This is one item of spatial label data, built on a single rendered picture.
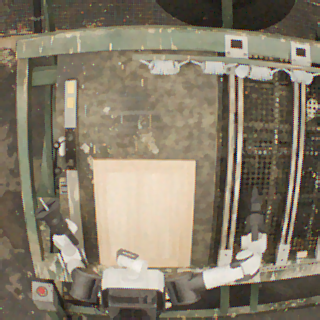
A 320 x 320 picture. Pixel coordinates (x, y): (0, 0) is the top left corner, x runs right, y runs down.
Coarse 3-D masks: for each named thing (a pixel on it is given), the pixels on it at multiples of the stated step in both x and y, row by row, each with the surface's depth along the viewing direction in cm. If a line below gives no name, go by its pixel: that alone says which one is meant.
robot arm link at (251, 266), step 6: (252, 246) 290; (258, 246) 290; (258, 252) 283; (252, 258) 276; (258, 258) 279; (246, 264) 275; (252, 264) 276; (258, 264) 279; (246, 270) 276; (252, 270) 277; (258, 270) 279; (252, 276) 277
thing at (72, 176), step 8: (72, 80) 291; (72, 96) 294; (72, 112) 297; (72, 120) 299; (72, 176) 310; (72, 184) 311; (72, 192) 313; (72, 200) 315; (72, 208) 317; (80, 208) 321; (72, 216) 318; (80, 216) 319; (80, 224) 320; (80, 232) 322; (80, 240) 324
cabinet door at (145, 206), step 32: (96, 160) 309; (128, 160) 309; (160, 160) 309; (192, 160) 310; (96, 192) 315; (128, 192) 316; (160, 192) 316; (192, 192) 315; (128, 224) 322; (160, 224) 322; (160, 256) 330
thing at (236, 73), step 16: (240, 64) 267; (240, 80) 288; (240, 96) 291; (240, 112) 294; (240, 128) 297; (240, 144) 300; (240, 160) 303; (224, 208) 315; (224, 224) 316; (224, 240) 320; (224, 256) 324
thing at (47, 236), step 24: (264, 216) 401; (48, 240) 350; (240, 240) 348; (72, 312) 389; (96, 312) 389; (168, 312) 391; (192, 312) 391; (216, 312) 390; (240, 312) 389; (264, 312) 392
